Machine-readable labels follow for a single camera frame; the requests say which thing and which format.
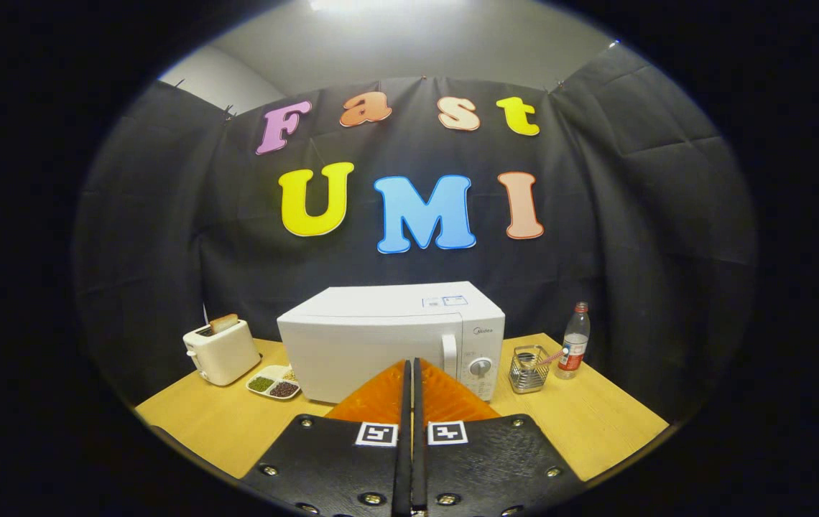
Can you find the clear plastic water bottle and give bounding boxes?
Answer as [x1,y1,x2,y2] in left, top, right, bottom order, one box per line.
[555,302,591,380]

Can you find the divided white bean dish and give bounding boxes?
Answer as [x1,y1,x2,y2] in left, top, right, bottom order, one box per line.
[246,365,302,401]

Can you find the white toaster oven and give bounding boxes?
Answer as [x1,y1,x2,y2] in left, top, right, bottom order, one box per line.
[277,281,506,404]

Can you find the cream toaster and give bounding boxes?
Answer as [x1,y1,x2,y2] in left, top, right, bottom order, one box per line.
[182,319,262,387]

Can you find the black backdrop cloth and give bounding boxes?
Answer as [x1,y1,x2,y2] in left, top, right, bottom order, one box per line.
[72,43,759,424]

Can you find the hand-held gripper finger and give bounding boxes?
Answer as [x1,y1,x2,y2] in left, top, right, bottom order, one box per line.
[241,359,412,517]
[413,358,586,517]

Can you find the ceiling light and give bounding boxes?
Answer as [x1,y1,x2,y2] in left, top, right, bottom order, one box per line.
[309,0,468,11]

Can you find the wire mesh holder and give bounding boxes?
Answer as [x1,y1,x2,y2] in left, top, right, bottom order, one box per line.
[509,345,551,394]

